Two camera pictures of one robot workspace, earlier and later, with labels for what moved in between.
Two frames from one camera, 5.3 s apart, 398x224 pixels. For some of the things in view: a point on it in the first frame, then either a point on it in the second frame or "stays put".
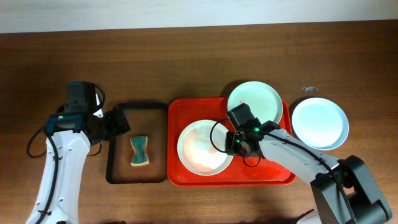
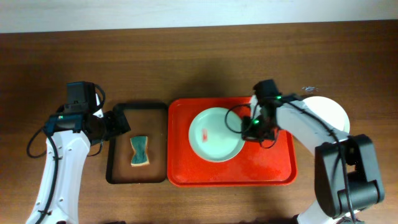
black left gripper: (117, 123) stays put
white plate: (201, 148) -> (330, 111)
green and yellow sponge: (139, 144) stays put
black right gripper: (232, 144) -> (254, 133)
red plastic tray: (242, 171) stays put
